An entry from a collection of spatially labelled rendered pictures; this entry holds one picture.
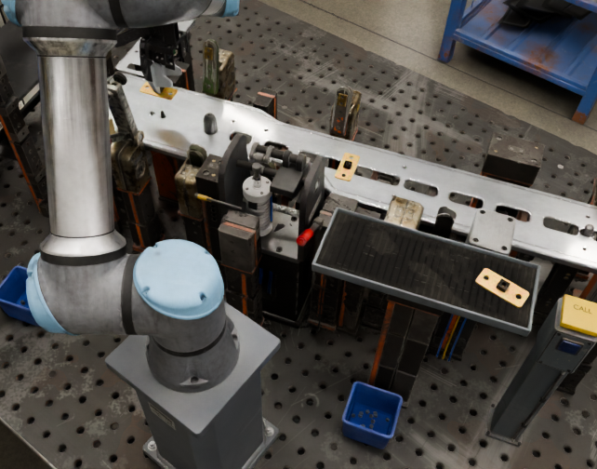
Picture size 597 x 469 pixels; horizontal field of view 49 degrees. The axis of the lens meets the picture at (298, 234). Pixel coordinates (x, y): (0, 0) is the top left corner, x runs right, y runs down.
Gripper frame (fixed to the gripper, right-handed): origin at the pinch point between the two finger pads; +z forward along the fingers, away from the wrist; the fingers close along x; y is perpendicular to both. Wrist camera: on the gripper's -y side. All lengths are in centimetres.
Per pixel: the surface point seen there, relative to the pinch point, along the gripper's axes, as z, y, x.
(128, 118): -3.1, 1.8, -15.6
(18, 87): 6.8, -35.3, -6.4
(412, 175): 9, 61, 3
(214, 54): 0.3, 6.9, 15.8
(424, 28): 109, 34, 215
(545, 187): 39, 96, 43
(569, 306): -8, 94, -33
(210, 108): 9.3, 9.5, 6.9
